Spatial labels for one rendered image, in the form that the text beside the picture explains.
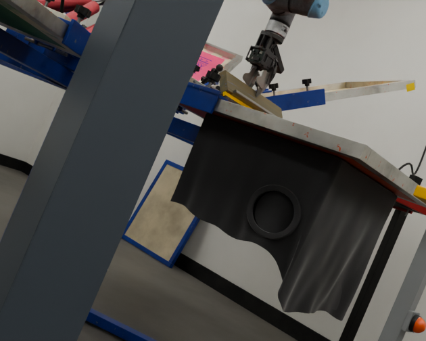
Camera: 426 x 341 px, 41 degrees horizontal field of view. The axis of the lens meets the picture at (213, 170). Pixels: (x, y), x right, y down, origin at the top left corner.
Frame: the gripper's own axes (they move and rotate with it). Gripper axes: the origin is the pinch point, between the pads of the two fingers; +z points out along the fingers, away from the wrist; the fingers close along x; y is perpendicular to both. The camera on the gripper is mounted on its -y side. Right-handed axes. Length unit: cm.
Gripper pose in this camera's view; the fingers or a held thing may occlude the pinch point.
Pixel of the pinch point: (253, 93)
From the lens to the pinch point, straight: 199.4
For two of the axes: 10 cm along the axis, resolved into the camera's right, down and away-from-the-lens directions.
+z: -3.9, 9.2, 0.0
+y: -5.9, -2.5, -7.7
